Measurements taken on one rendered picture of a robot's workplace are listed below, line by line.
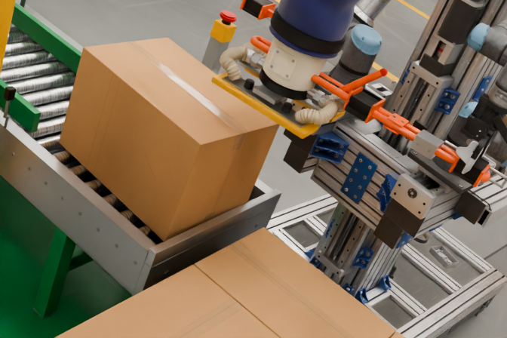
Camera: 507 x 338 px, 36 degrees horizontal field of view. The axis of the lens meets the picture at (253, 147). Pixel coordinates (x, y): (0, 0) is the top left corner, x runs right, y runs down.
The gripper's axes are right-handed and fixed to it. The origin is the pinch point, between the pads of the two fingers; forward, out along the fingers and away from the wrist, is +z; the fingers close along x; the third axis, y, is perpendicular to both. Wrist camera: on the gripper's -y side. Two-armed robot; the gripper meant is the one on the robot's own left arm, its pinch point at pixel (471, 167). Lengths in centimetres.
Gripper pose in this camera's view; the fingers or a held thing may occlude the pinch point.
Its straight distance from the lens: 224.3
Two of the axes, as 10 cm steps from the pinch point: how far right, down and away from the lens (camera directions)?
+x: -5.3, 2.6, -8.1
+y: -7.8, -5.2, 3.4
